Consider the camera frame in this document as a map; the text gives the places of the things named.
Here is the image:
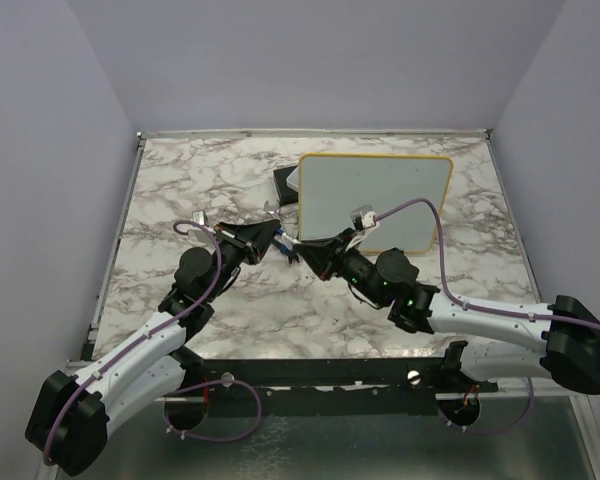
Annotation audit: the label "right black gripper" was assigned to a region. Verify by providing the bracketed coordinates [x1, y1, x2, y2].
[295, 227, 387, 308]

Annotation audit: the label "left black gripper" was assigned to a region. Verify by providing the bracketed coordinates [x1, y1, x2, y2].
[205, 219, 281, 302]

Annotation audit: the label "blue whiteboard marker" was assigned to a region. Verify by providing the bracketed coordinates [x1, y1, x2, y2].
[276, 228, 300, 249]

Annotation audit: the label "yellow framed whiteboard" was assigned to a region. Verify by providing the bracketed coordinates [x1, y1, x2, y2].
[298, 153, 454, 254]

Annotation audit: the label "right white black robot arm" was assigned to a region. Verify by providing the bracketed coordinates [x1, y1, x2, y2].
[294, 229, 600, 395]

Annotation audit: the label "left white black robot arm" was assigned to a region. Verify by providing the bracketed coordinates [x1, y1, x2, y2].
[25, 220, 281, 476]

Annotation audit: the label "black box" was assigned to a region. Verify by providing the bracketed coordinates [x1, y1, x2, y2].
[273, 166, 298, 206]

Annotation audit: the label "white flat box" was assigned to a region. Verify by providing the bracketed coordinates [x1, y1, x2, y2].
[286, 167, 300, 192]

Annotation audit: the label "blue handled pliers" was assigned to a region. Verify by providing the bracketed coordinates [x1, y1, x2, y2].
[273, 235, 300, 264]

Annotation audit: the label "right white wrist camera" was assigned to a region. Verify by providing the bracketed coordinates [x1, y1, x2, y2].
[346, 205, 378, 251]

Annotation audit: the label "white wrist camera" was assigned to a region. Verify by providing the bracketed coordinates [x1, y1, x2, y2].
[346, 205, 378, 251]
[186, 210, 209, 243]

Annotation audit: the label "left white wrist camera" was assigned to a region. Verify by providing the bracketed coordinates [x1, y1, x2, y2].
[186, 210, 209, 243]

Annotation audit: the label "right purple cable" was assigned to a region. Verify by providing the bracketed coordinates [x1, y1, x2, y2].
[374, 198, 600, 436]

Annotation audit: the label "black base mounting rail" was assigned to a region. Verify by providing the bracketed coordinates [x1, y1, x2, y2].
[178, 357, 497, 417]

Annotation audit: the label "aluminium frame rail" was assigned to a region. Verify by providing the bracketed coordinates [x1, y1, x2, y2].
[485, 378, 581, 398]

